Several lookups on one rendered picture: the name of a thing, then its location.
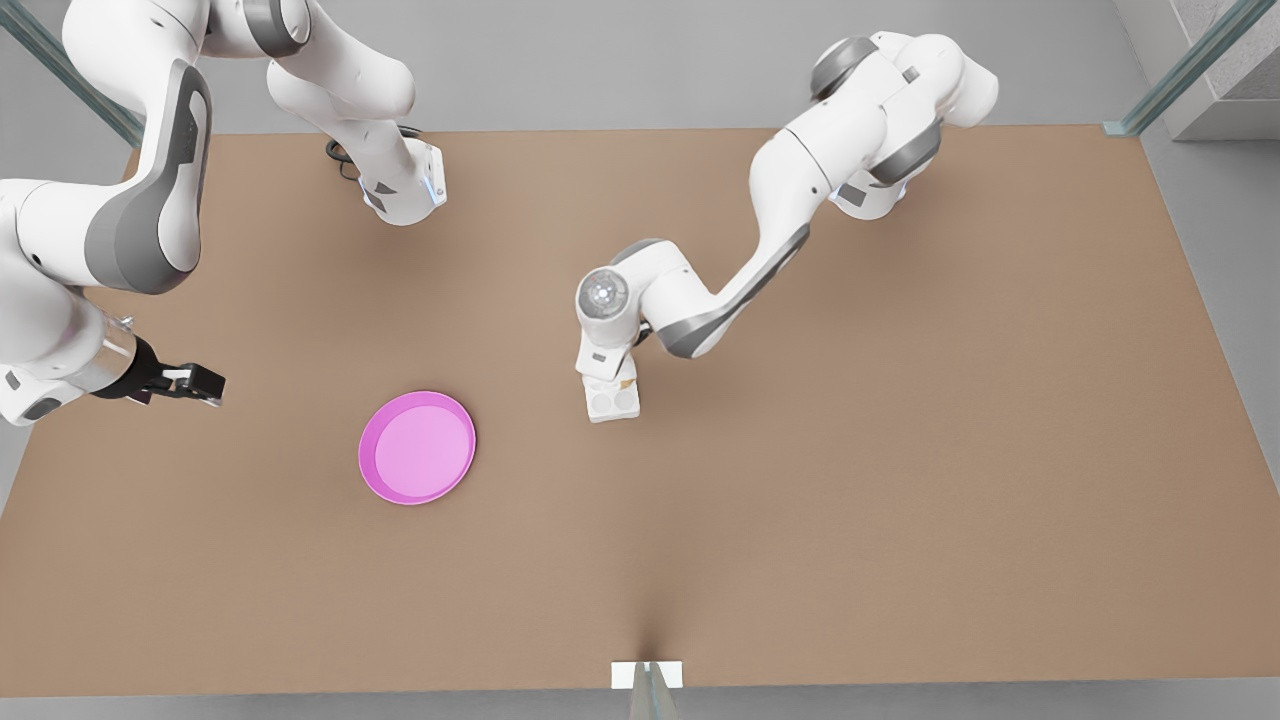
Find pink round plate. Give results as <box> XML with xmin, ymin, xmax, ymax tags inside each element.
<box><xmin>358</xmin><ymin>391</ymin><xmax>477</xmax><ymax>506</ymax></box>

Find black cable loop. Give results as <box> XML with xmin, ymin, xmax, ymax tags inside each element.
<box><xmin>325</xmin><ymin>125</ymin><xmax>425</xmax><ymax>187</ymax></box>

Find white egg box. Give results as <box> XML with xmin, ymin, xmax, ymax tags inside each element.
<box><xmin>585</xmin><ymin>376</ymin><xmax>642</xmax><ymax>424</ymax></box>

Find silver frame post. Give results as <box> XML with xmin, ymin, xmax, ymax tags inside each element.
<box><xmin>611</xmin><ymin>660</ymin><xmax>685</xmax><ymax>720</ymax></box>
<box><xmin>0</xmin><ymin>0</ymin><xmax>146</xmax><ymax>149</ymax></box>
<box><xmin>1103</xmin><ymin>0</ymin><xmax>1280</xmax><ymax>138</ymax></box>

